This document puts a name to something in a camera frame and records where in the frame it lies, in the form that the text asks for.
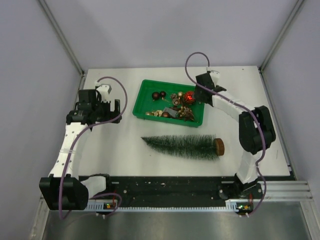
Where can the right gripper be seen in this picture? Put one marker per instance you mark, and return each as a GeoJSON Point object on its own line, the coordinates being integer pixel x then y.
{"type": "Point", "coordinates": [197, 94]}

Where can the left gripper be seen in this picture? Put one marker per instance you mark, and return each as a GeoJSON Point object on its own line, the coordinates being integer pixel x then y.
{"type": "Point", "coordinates": [110, 114]}

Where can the small green christmas tree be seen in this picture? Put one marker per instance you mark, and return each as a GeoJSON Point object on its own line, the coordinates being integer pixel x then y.
{"type": "Point", "coordinates": [194, 146]}

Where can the clear battery box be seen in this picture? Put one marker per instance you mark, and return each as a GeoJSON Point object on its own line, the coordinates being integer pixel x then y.
{"type": "Point", "coordinates": [173, 113]}

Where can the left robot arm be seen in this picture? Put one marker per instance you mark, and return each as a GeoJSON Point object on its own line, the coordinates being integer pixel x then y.
{"type": "Point", "coordinates": [62, 189]}

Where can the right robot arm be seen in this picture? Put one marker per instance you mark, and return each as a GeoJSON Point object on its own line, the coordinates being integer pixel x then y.
{"type": "Point", "coordinates": [256, 131]}

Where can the large red glitter bauble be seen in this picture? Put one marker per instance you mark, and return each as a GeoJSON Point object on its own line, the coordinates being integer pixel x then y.
{"type": "Point", "coordinates": [188, 98]}

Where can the brown ribbon pine cone decoration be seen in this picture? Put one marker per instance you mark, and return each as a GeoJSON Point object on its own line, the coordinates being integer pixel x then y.
{"type": "Point", "coordinates": [185, 113]}

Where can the green plastic tray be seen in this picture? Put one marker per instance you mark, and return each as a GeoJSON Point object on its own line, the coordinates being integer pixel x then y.
{"type": "Point", "coordinates": [144, 103]}

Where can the small brown shiny bauble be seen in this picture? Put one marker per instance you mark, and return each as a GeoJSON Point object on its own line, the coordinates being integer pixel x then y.
{"type": "Point", "coordinates": [163, 94]}

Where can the brown bauble near front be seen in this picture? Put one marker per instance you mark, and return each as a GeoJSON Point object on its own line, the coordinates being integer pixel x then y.
{"type": "Point", "coordinates": [165, 115]}

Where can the large brown matte bauble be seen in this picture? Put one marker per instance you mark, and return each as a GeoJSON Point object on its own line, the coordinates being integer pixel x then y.
{"type": "Point", "coordinates": [156, 96]}

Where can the gold ribbed ornament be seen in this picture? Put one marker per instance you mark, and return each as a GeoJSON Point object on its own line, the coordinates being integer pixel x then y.
{"type": "Point", "coordinates": [157, 113]}

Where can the gold glitter small ornament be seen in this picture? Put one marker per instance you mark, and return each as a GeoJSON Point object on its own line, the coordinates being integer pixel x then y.
{"type": "Point", "coordinates": [148, 113]}

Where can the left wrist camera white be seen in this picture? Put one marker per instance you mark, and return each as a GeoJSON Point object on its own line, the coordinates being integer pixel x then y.
{"type": "Point", "coordinates": [104, 89]}

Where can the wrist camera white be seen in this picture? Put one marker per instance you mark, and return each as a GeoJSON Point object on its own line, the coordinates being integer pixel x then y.
{"type": "Point", "coordinates": [104, 89]}
{"type": "Point", "coordinates": [214, 74]}

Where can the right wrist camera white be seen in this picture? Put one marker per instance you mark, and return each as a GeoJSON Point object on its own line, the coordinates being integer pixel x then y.
{"type": "Point", "coordinates": [214, 74]}

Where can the right aluminium frame post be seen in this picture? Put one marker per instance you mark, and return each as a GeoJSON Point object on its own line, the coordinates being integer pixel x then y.
{"type": "Point", "coordinates": [294, 13]}

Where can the aluminium frame post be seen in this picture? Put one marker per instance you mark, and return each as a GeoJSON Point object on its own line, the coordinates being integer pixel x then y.
{"type": "Point", "coordinates": [60, 36]}
{"type": "Point", "coordinates": [294, 13]}

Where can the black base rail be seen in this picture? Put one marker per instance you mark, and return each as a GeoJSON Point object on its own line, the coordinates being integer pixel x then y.
{"type": "Point", "coordinates": [173, 191]}

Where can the left aluminium frame post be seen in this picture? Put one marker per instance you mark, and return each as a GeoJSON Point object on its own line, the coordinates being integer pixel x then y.
{"type": "Point", "coordinates": [60, 36]}

